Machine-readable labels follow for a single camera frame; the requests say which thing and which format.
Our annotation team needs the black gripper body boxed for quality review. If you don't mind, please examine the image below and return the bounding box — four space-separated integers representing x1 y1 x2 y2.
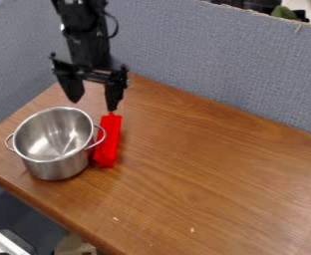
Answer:
50 29 128 84

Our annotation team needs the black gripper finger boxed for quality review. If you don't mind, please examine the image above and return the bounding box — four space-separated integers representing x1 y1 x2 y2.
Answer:
105 73 128 112
53 67 85 104

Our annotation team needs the red plastic block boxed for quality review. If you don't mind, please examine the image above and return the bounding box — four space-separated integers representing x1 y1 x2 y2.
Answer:
93 112 122 167

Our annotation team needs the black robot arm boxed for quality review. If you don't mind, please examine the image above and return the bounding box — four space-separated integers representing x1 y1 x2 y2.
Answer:
50 0 128 112

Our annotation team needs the stainless steel pot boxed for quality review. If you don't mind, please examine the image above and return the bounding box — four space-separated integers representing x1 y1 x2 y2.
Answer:
3 107 107 181

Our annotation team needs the green object behind partition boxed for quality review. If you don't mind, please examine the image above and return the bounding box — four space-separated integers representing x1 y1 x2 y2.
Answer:
271 6 297 20

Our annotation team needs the grey fabric partition panel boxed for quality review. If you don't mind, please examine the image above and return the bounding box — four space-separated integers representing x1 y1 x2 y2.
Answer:
107 0 311 132

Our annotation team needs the white grey equipment corner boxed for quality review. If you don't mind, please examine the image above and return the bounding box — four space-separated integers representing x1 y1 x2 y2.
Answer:
0 232 34 255

